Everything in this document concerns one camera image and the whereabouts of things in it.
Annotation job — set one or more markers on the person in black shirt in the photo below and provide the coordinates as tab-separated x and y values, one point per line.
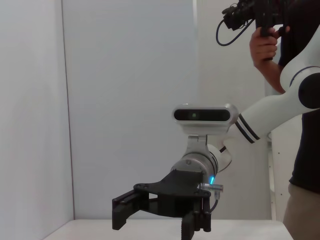
307	150

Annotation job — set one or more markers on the person's khaki trousers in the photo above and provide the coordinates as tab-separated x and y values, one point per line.
305	215

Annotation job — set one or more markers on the person's forearm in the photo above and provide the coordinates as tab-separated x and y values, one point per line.
271	75

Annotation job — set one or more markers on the white cabinet side panel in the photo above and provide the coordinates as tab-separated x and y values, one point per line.
277	175

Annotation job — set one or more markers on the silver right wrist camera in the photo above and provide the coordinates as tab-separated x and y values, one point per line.
200	125

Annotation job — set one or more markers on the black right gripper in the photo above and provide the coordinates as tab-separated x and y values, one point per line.
175	185

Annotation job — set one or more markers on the person's hand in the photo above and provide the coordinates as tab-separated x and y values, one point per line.
265	47

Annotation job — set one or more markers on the black video camera rig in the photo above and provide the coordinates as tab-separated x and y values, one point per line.
262	12

